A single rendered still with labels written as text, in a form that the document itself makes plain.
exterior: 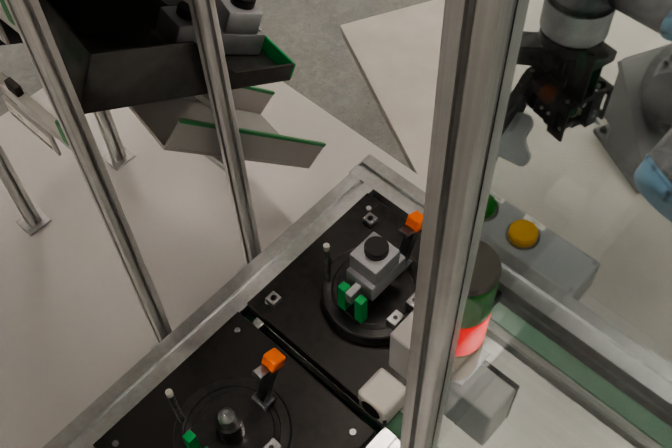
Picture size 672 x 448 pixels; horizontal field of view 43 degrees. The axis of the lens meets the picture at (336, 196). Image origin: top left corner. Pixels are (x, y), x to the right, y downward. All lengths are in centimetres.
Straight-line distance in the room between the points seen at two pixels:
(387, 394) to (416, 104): 59
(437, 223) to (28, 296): 90
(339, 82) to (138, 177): 136
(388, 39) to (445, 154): 111
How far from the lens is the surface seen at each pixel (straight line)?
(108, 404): 112
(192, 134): 103
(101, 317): 130
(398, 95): 149
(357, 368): 109
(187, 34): 99
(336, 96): 264
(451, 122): 46
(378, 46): 157
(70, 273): 135
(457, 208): 51
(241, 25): 105
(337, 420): 106
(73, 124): 83
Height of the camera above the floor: 196
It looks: 55 degrees down
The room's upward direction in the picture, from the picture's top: 3 degrees counter-clockwise
